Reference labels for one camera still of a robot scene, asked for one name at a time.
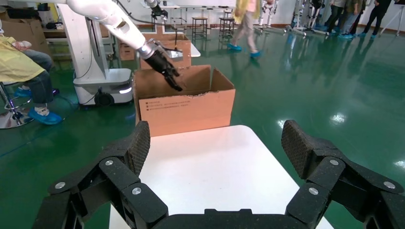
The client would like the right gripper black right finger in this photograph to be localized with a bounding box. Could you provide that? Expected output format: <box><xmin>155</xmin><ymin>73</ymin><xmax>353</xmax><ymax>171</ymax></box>
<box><xmin>281</xmin><ymin>120</ymin><xmax>405</xmax><ymax>229</ymax></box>

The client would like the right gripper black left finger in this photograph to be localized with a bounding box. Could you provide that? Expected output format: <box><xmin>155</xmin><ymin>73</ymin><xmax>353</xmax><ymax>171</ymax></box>
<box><xmin>32</xmin><ymin>121</ymin><xmax>169</xmax><ymax>229</ymax></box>

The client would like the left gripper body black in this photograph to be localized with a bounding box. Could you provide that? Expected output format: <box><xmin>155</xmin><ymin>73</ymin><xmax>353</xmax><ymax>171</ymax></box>
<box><xmin>146</xmin><ymin>50</ymin><xmax>173</xmax><ymax>77</ymax></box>

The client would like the big open cardboard box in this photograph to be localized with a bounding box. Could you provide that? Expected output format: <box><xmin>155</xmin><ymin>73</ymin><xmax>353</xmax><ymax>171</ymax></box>
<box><xmin>133</xmin><ymin>64</ymin><xmax>236</xmax><ymax>137</ymax></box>

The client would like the small labelled cardboard carton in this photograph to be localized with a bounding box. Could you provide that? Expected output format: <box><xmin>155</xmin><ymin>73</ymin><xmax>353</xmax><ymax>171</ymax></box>
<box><xmin>118</xmin><ymin>42</ymin><xmax>137</xmax><ymax>62</ymax></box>

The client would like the black background robot gripper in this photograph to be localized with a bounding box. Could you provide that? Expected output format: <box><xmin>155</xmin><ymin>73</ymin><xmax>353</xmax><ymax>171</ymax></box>
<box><xmin>146</xmin><ymin>0</ymin><xmax>169</xmax><ymax>21</ymax></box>

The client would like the dark metal stool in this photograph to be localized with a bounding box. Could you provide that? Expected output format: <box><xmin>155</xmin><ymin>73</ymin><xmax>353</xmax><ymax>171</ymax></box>
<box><xmin>191</xmin><ymin>16</ymin><xmax>210</xmax><ymax>39</ymax></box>
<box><xmin>219</xmin><ymin>16</ymin><xmax>237</xmax><ymax>37</ymax></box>

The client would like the long white background table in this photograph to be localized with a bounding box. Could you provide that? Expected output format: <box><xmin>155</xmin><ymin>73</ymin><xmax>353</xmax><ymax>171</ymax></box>
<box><xmin>168</xmin><ymin>4</ymin><xmax>237</xmax><ymax>30</ymax></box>

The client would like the white robot torso and base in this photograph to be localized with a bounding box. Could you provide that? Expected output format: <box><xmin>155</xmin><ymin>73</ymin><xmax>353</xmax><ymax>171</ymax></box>
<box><xmin>57</xmin><ymin>3</ymin><xmax>134</xmax><ymax>107</ymax></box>

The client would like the person in apron beige trousers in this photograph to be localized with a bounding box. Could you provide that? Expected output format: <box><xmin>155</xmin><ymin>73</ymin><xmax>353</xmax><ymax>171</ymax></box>
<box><xmin>227</xmin><ymin>0</ymin><xmax>264</xmax><ymax>59</ymax></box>

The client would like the white humanoid robot on stand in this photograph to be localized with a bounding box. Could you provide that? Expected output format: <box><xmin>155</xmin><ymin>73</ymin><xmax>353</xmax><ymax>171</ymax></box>
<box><xmin>253</xmin><ymin>0</ymin><xmax>287</xmax><ymax>34</ymax></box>

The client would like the chrome bar stool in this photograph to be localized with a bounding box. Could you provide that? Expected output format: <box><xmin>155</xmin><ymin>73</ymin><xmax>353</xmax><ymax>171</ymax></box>
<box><xmin>0</xmin><ymin>81</ymin><xmax>34</xmax><ymax>130</ymax></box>

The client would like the large brown carton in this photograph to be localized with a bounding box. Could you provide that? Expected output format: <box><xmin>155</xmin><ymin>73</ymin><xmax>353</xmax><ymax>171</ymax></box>
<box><xmin>0</xmin><ymin>19</ymin><xmax>51</xmax><ymax>56</ymax></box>

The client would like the dark humanoid robot on stand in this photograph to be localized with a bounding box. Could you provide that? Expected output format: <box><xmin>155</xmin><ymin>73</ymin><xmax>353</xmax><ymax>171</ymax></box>
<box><xmin>286</xmin><ymin>0</ymin><xmax>330</xmax><ymax>36</ymax></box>

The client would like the person in apron and jeans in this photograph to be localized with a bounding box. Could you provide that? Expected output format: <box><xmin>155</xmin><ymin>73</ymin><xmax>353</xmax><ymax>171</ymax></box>
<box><xmin>0</xmin><ymin>27</ymin><xmax>64</xmax><ymax>126</ymax></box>

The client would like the person in blue jeans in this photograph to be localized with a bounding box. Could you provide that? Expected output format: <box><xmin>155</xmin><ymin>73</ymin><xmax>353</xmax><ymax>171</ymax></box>
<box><xmin>338</xmin><ymin>0</ymin><xmax>365</xmax><ymax>41</ymax></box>

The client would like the person in dark trousers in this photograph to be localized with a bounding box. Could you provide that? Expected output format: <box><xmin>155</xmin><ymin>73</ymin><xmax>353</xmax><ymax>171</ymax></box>
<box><xmin>321</xmin><ymin>0</ymin><xmax>346</xmax><ymax>34</ymax></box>

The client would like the person in black clothes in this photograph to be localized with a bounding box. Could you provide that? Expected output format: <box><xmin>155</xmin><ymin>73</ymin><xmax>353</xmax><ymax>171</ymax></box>
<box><xmin>359</xmin><ymin>0</ymin><xmax>394</xmax><ymax>39</ymax></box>

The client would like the white tripod stand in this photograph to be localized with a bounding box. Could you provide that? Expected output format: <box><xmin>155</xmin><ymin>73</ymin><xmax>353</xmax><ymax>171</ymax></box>
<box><xmin>379</xmin><ymin>9</ymin><xmax>405</xmax><ymax>36</ymax></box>

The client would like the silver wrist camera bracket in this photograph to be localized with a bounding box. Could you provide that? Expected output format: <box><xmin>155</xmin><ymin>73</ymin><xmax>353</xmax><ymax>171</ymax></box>
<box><xmin>153</xmin><ymin>38</ymin><xmax>184</xmax><ymax>62</ymax></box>

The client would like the long black cable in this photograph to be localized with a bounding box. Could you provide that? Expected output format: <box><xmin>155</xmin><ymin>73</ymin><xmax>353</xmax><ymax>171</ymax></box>
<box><xmin>114</xmin><ymin>0</ymin><xmax>153</xmax><ymax>26</ymax></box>

